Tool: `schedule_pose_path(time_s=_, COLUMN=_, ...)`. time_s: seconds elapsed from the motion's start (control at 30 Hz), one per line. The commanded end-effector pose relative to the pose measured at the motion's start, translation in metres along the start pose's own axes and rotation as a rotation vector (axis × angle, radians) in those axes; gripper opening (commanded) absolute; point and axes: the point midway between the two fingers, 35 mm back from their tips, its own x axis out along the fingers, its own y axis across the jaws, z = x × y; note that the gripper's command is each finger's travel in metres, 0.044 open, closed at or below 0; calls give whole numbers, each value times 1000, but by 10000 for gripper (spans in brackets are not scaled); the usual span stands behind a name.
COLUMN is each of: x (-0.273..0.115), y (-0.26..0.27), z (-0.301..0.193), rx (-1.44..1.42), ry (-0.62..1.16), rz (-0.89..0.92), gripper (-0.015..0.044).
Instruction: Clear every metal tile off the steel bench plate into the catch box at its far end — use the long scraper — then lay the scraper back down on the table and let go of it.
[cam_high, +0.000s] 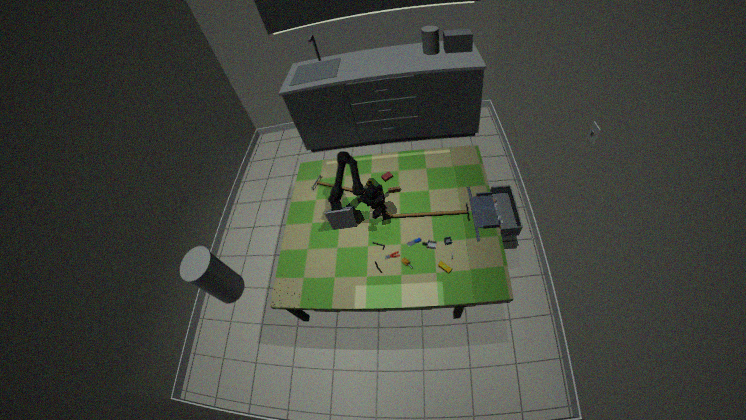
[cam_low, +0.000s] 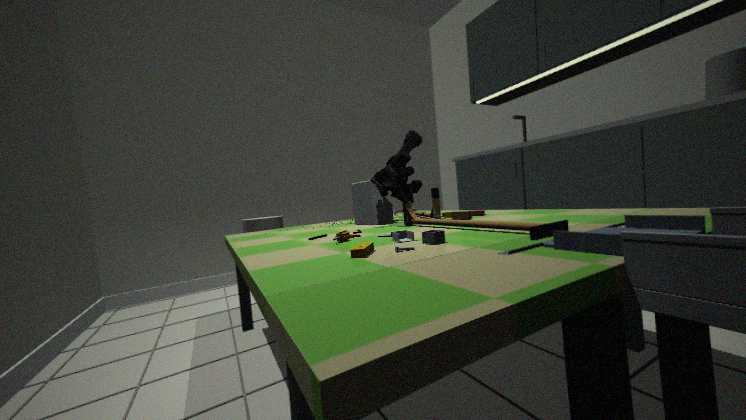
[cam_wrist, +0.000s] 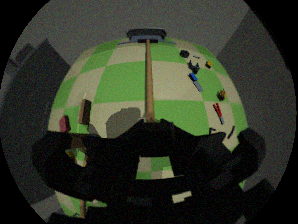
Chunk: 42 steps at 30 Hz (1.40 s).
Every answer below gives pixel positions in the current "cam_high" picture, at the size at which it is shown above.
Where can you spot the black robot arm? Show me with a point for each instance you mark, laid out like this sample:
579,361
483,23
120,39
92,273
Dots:
357,188

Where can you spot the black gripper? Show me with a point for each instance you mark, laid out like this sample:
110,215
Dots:
378,209

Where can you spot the yellow rectangular block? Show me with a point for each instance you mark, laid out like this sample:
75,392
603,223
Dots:
444,267

